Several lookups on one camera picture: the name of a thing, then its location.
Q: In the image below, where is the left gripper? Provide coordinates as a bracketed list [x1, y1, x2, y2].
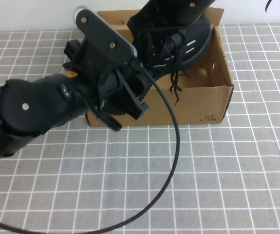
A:
[63, 39, 151, 134]

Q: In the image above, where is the brown cardboard shoe box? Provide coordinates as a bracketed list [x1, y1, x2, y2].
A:
[85, 7, 235, 127]

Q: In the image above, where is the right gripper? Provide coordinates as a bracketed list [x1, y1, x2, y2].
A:
[142, 0, 216, 24]

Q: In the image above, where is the grey white-grid tablecloth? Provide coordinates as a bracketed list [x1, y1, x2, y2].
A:
[0, 23, 280, 234]

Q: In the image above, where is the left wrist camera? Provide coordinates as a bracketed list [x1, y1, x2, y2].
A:
[73, 4, 138, 66]

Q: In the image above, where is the black knit sneaker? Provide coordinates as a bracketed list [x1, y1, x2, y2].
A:
[100, 15, 213, 117]

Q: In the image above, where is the black camera cable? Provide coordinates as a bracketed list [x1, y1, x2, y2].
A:
[0, 60, 181, 234]

